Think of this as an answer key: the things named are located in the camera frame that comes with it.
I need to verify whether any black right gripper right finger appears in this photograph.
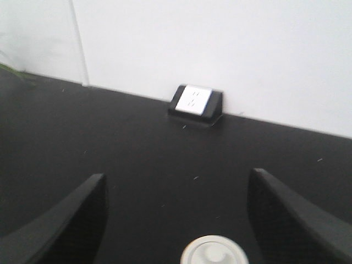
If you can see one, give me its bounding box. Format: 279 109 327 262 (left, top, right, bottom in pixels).
247 168 351 263

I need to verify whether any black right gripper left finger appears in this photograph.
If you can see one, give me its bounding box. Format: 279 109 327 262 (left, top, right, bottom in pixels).
1 174 107 263

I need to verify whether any glass jar with white lid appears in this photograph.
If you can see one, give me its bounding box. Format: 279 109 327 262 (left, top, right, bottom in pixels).
180 235 249 264

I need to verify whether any black desktop power socket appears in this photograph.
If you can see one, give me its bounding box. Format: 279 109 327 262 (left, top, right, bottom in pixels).
167 84 223 127

